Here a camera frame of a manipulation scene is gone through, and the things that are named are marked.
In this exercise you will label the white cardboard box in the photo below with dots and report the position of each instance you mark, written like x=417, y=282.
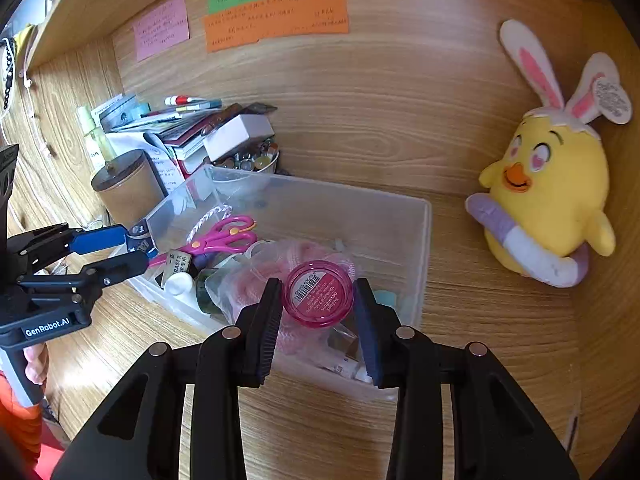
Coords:
x=240, y=135

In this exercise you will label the stack of books and papers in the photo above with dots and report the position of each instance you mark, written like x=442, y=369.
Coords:
x=165, y=130

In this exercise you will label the black eraser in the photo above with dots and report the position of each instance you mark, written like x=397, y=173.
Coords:
x=176, y=262

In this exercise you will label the yellow chick plush toy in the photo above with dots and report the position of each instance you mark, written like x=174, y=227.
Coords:
x=550, y=185

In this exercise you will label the orange paper note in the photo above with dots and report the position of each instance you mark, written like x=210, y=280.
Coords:
x=280, y=27

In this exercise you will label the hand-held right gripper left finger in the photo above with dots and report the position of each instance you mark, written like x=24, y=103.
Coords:
x=267, y=330

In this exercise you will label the pink paper note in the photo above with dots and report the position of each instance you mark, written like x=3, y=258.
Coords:
x=161, y=27

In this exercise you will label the orange clothing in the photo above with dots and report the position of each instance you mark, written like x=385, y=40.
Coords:
x=17, y=410

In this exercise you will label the dark glass bottle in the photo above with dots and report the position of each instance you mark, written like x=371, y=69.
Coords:
x=205, y=290

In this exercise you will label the pink round jar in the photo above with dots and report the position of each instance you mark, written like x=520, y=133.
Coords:
x=317, y=295

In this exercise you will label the person's left hand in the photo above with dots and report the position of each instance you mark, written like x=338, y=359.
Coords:
x=35, y=365

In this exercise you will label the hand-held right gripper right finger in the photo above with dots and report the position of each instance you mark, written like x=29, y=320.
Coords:
x=367, y=330

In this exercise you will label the small translucent bowl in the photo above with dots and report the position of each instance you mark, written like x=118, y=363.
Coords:
x=250, y=162

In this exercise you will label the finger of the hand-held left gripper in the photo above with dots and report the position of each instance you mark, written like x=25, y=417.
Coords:
x=120, y=267
x=100, y=240

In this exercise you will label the brown lidded canister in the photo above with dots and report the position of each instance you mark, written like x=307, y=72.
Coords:
x=127, y=190

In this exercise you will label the small dark box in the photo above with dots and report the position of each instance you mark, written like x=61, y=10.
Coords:
x=139, y=242

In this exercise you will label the white ointment box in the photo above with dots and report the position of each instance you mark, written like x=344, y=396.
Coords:
x=345, y=367

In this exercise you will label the pink scissors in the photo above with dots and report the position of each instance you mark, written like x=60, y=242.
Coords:
x=220, y=240

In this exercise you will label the red white marker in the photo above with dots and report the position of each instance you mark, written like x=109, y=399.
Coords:
x=182, y=99

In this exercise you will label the clear plastic bin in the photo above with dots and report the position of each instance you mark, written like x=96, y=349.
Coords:
x=390, y=220

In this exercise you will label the pale green bottle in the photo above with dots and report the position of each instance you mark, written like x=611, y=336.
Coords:
x=92, y=135

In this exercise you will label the blue eraser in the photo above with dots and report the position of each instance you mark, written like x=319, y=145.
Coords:
x=387, y=299

